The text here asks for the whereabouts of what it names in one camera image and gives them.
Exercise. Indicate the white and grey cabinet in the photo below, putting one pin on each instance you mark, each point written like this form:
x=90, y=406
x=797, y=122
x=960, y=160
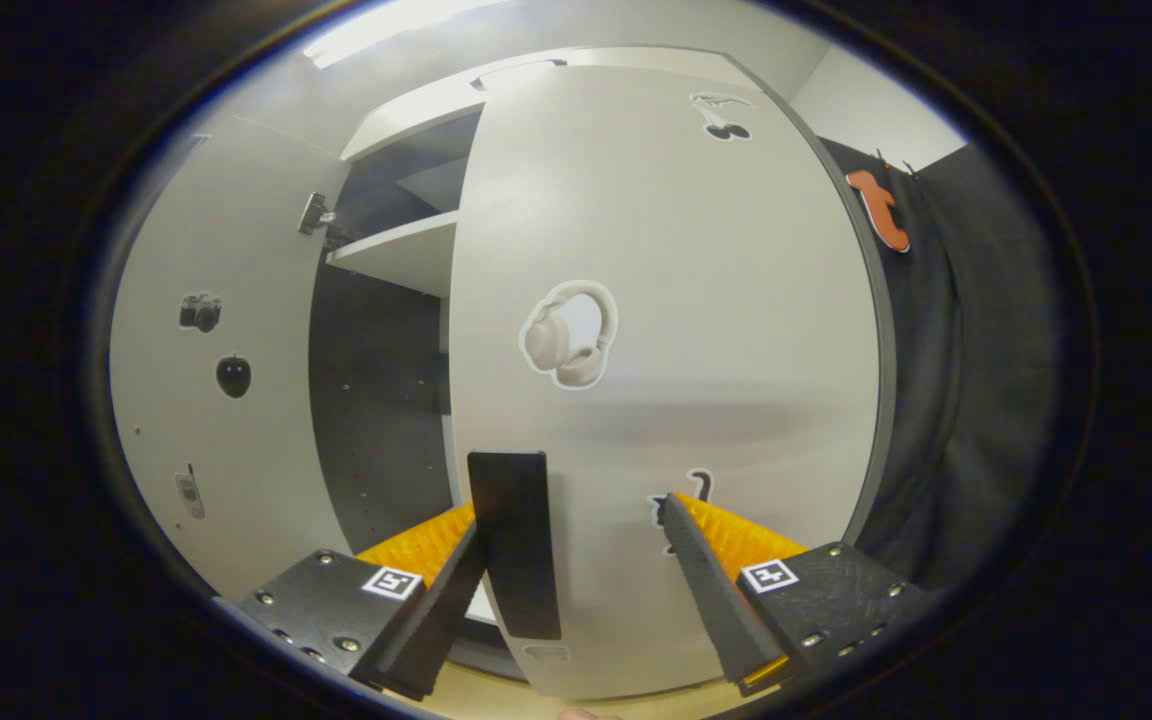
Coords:
x=376, y=400

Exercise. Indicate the white cabinet door cat sticker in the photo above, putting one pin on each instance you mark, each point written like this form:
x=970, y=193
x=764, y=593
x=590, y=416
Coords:
x=696, y=300

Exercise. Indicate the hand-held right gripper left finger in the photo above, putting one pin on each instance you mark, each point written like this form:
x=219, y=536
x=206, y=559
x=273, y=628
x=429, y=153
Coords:
x=436, y=620

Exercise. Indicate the white cabinet shelf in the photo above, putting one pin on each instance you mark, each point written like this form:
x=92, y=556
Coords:
x=406, y=250

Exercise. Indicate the metal door hinge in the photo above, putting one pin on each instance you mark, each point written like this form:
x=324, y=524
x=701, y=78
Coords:
x=314, y=213

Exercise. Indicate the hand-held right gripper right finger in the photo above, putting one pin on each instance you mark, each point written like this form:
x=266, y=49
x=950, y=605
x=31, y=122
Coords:
x=706, y=590

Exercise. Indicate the black backdrop cloth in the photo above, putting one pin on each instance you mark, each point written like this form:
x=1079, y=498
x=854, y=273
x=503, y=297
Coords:
x=976, y=400

